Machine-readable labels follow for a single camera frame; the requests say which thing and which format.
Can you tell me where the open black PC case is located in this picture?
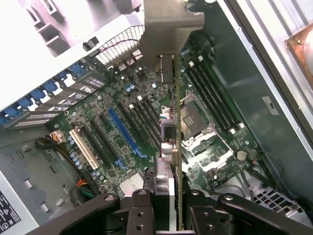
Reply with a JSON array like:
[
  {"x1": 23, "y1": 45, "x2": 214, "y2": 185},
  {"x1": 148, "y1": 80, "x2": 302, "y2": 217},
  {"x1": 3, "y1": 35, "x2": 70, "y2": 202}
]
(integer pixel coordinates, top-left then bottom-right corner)
[{"x1": 0, "y1": 0, "x2": 313, "y2": 235}]

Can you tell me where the blue expansion slot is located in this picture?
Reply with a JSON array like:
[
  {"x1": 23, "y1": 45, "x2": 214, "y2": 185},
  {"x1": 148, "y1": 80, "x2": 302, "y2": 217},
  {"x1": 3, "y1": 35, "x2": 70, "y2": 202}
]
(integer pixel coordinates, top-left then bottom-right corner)
[{"x1": 107, "y1": 107, "x2": 143, "y2": 158}]

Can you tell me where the perforated metal drive cage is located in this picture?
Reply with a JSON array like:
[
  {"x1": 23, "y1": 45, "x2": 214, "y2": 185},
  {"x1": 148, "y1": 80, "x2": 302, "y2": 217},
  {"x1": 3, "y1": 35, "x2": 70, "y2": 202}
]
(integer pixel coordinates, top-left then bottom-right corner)
[{"x1": 251, "y1": 188, "x2": 304, "y2": 219}]

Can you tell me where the silver chipset heatsink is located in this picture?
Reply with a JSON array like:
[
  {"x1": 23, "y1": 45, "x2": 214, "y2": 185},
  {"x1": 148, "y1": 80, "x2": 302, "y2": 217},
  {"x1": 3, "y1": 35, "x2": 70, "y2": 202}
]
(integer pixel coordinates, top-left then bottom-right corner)
[{"x1": 119, "y1": 172, "x2": 145, "y2": 197}]

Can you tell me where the grey plastic parts rack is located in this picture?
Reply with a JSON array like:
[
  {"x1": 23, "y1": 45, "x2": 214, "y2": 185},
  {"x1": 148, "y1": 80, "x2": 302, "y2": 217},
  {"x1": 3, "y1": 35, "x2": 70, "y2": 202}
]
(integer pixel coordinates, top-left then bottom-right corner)
[{"x1": 23, "y1": 0, "x2": 145, "y2": 51}]

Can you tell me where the grey power supply unit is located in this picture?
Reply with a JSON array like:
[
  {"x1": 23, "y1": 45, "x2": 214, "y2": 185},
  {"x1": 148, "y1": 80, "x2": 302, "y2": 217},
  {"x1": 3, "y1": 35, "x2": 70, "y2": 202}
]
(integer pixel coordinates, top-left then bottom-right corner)
[{"x1": 0, "y1": 170, "x2": 42, "y2": 235}]

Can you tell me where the metal socket cover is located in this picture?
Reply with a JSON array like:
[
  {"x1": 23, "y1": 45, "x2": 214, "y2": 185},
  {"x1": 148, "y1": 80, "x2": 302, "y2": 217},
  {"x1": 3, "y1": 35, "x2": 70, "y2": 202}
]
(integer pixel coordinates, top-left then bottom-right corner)
[{"x1": 186, "y1": 132, "x2": 236, "y2": 172}]

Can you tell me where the green motherboard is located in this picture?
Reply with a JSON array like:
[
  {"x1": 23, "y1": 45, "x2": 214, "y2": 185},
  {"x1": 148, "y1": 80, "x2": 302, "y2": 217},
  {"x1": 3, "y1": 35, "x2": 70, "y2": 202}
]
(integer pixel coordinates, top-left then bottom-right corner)
[{"x1": 46, "y1": 46, "x2": 266, "y2": 204}]

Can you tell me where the CPU socket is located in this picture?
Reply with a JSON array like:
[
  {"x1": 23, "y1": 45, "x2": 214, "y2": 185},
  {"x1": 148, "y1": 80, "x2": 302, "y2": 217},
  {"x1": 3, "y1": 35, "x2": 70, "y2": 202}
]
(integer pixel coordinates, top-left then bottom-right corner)
[{"x1": 180, "y1": 90, "x2": 214, "y2": 143}]

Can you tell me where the yellow and black wire bundle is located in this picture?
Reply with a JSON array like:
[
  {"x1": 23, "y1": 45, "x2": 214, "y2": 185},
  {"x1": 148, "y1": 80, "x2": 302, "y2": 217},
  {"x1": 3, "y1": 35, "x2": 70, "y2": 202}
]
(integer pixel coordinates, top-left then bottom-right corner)
[{"x1": 36, "y1": 131, "x2": 99, "y2": 199}]

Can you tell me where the white expansion slot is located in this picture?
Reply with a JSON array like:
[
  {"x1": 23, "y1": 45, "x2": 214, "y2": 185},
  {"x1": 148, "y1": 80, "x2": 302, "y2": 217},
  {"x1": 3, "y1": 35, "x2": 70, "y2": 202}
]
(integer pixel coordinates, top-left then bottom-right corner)
[{"x1": 68, "y1": 129, "x2": 100, "y2": 170}]

